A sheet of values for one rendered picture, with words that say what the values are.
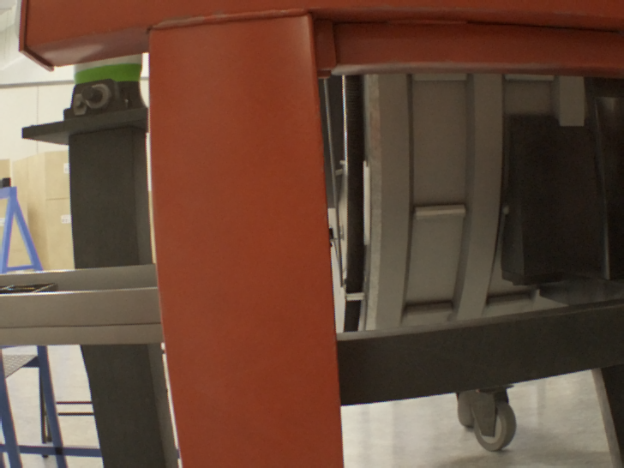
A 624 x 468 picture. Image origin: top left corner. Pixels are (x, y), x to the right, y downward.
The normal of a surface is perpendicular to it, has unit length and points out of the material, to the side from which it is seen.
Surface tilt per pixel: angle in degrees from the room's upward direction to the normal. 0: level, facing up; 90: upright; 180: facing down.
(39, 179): 90
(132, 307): 90
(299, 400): 90
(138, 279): 90
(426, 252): 134
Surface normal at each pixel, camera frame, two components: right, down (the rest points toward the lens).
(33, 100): 0.67, -0.03
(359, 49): 0.04, 0.03
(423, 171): 0.07, 0.58
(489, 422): -0.85, 0.07
